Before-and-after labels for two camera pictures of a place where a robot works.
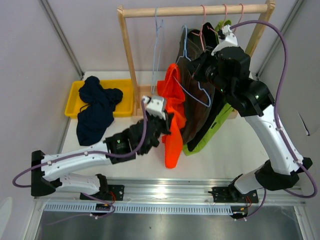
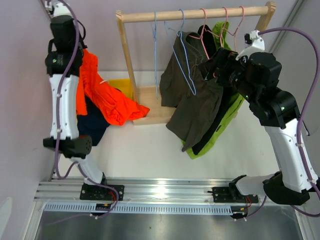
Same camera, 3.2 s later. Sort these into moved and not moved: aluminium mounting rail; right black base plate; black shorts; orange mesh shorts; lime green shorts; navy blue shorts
Moved: lime green shorts; orange mesh shorts; black shorts
Not moved: aluminium mounting rail; right black base plate; navy blue shorts
